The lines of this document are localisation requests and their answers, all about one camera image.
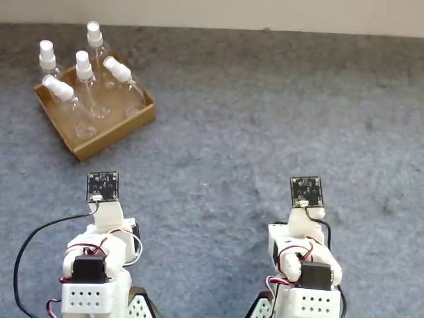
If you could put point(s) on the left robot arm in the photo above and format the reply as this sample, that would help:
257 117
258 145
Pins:
99 251

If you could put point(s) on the cardboard box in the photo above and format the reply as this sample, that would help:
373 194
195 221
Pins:
99 132

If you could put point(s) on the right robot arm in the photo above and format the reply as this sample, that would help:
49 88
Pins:
304 251

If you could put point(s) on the clear spray bottle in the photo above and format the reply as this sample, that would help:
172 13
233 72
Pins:
46 58
127 83
96 41
86 86
71 102

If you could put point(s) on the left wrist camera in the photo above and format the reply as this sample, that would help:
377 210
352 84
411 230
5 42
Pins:
103 187

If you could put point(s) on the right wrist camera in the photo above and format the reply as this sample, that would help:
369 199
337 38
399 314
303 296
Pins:
307 191

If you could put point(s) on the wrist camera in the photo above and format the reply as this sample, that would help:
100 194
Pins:
103 187
307 191

